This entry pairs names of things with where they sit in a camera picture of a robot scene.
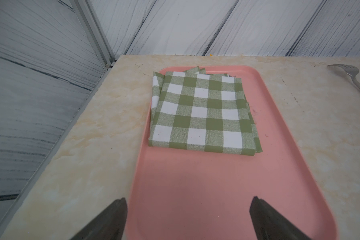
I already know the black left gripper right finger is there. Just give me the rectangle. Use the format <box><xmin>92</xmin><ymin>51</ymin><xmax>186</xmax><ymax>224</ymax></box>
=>
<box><xmin>250</xmin><ymin>197</ymin><xmax>311</xmax><ymax>240</ymax></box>

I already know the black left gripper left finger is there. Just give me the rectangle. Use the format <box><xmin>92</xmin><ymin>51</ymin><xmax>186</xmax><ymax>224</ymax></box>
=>
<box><xmin>71</xmin><ymin>198</ymin><xmax>128</xmax><ymax>240</ymax></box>

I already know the pink plastic tray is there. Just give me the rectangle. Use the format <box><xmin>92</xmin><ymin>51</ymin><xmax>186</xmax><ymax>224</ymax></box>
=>
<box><xmin>125</xmin><ymin>66</ymin><xmax>339</xmax><ymax>240</ymax></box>

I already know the green white checkered cloth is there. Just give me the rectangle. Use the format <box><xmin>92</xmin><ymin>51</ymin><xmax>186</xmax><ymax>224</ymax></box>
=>
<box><xmin>148</xmin><ymin>67</ymin><xmax>263</xmax><ymax>156</ymax></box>

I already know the silver metal fork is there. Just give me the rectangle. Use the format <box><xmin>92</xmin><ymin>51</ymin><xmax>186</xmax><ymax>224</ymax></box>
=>
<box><xmin>328</xmin><ymin>64</ymin><xmax>360</xmax><ymax>91</ymax></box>

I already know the left aluminium frame post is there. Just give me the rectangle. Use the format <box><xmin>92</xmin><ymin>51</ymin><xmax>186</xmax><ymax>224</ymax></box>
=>
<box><xmin>70</xmin><ymin>0</ymin><xmax>115</xmax><ymax>70</ymax></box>

